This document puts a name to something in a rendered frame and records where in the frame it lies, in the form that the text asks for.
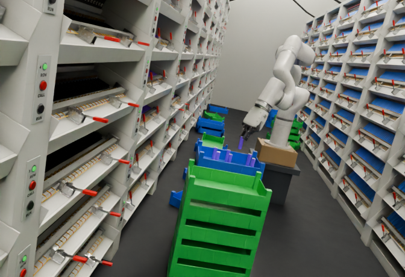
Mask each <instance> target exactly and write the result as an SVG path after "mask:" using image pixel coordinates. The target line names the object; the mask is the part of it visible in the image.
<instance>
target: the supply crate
mask: <svg viewBox="0 0 405 277"><path fill-rule="evenodd" d="M202 144H203V141H201V140H199V141H198V146H197V150H196V165H197V166H201V167H207V168H211V169H217V170H223V171H228V172H234V173H240V174H244V175H250V176H255V175H256V171H258V172H261V173H262V175H261V178H260V180H262V176H263V172H264V169H265V163H262V162H259V160H258V159H257V151H253V154H252V156H251V160H252V158H255V159H256V161H255V164H254V167H250V165H249V166H246V160H247V157H248V154H243V153H240V152H233V151H231V152H230V153H231V154H233V156H232V159H231V163H228V162H225V156H226V153H227V150H223V149H218V150H217V151H219V152H221V153H220V156H219V161H218V160H212V155H213V150H214V148H211V147H208V146H202ZM250 164H251V161H250Z"/></svg>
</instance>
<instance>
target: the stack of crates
mask: <svg viewBox="0 0 405 277"><path fill-rule="evenodd" d="M194 162H195V160H193V159H189V165H188V168H187V173H186V179H185V183H184V188H183V194H182V197H181V202H180V208H179V212H178V217H177V222H176V226H175V231H174V237H173V240H172V246H171V251H170V254H169V260H168V271H167V277H250V273H251V269H252V266H253V262H254V258H255V255H256V250H257V247H258V243H259V240H260V235H261V232H262V228H263V224H264V221H265V217H266V213H267V210H268V206H269V202H270V199H271V195H272V190H271V189H267V188H265V187H264V185H263V183H262V181H261V180H260V178H261V175H262V173H261V172H258V171H256V175H255V176H250V175H244V174H240V173H234V172H228V171H223V170H217V169H211V168H207V167H201V166H194Z"/></svg>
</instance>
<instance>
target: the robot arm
mask: <svg viewBox="0 0 405 277"><path fill-rule="evenodd" d="M275 59H276V62H275V64H274V67H273V70H272V73H273V75H274V76H275V78H271V79H270V80H269V81H268V83H267V85H266V86H265V88H264V89H263V91H262V93H261V94H260V96H259V98H258V99H257V100H256V103H255V106H253V108H252V109H250V111H249V112H248V114H247V115H246V117H245V118H244V120H243V122H242V126H243V131H242V132H241V134H240V136H239V137H241V136H243V137H242V138H243V139H244V140H245V141H247V140H248V139H249V137H250V135H251V134H253V133H254V132H259V131H260V130H261V129H262V128H263V126H264V124H265V122H266V120H267V118H268V114H269V112H270V111H271V109H272V108H273V106H274V105H275V106H276V107H278V108H279V110H278V111H277V115H276V118H275V122H274V126H273V129H272V133H271V137H270V140H264V142H265V143H266V144H268V145H270V146H273V147H276V148H280V149H291V147H290V146H289V143H290V142H288V138H289V134H290V130H291V127H292V124H293V121H294V117H295V115H296V113H297V112H298V110H300V109H301V108H303V106H305V105H306V104H307V103H308V102H309V100H310V93H309V91H308V90H306V89H304V88H301V87H296V86H297V85H298V83H299V82H300V79H301V68H300V67H299V66H304V67H307V66H311V65H312V64H313V63H314V62H315V59H316V55H315V52H314V51H313V49H312V48H311V47H309V46H308V45H306V44H305V43H303V42H302V41H301V39H300V38H299V37H298V36H296V35H292V36H290V37H288V38H287V39H286V41H285V43H284V45H282V46H280V47H279V48H278V49H277V51H276V53H275ZM291 104H292V106H291Z"/></svg>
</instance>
